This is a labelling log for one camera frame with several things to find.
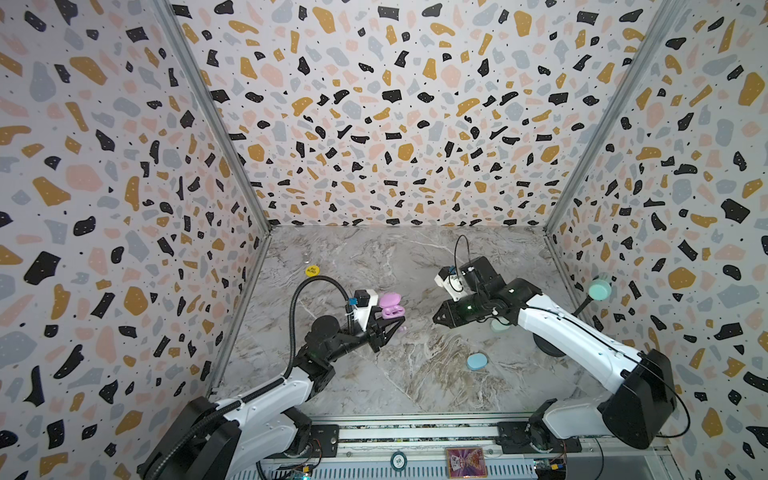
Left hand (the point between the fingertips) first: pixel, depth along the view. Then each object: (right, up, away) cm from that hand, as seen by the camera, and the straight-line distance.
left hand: (404, 313), depth 72 cm
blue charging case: (+21, -17, +14) cm, 30 cm away
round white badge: (-1, -35, -1) cm, 35 cm away
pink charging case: (-3, +2, +2) cm, 5 cm away
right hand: (+8, -1, +4) cm, 9 cm away
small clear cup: (-36, +13, +37) cm, 53 cm away
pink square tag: (+15, -35, -2) cm, 38 cm away
